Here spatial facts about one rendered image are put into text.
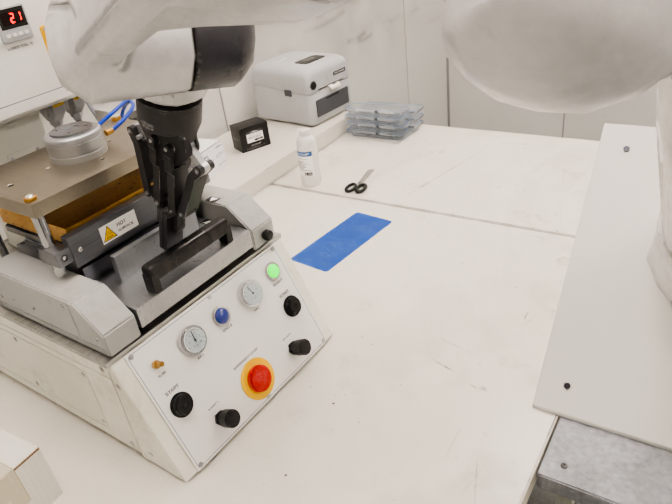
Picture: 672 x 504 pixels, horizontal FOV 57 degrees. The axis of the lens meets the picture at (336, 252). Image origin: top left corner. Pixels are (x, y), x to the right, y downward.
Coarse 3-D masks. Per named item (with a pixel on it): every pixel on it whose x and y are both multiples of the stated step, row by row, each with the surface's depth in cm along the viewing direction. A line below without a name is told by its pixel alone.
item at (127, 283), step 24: (192, 216) 91; (144, 240) 85; (240, 240) 91; (120, 264) 82; (192, 264) 85; (216, 264) 88; (120, 288) 82; (144, 288) 81; (168, 288) 81; (192, 288) 85; (144, 312) 79
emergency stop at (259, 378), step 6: (258, 366) 90; (264, 366) 91; (252, 372) 89; (258, 372) 89; (264, 372) 90; (270, 372) 91; (252, 378) 89; (258, 378) 89; (264, 378) 90; (270, 378) 91; (252, 384) 89; (258, 384) 89; (264, 384) 90; (258, 390) 89; (264, 390) 90
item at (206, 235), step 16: (208, 224) 86; (224, 224) 87; (192, 240) 83; (208, 240) 85; (224, 240) 89; (160, 256) 80; (176, 256) 81; (192, 256) 84; (144, 272) 79; (160, 272) 79; (160, 288) 80
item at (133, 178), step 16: (128, 176) 92; (96, 192) 88; (112, 192) 88; (128, 192) 87; (0, 208) 88; (64, 208) 85; (80, 208) 84; (96, 208) 84; (16, 224) 87; (32, 224) 84; (48, 224) 81; (64, 224) 80; (80, 224) 81
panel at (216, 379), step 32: (256, 256) 94; (224, 288) 89; (288, 288) 97; (192, 320) 84; (256, 320) 92; (288, 320) 96; (160, 352) 80; (224, 352) 87; (256, 352) 91; (288, 352) 95; (160, 384) 80; (192, 384) 83; (224, 384) 86; (192, 416) 82; (192, 448) 81
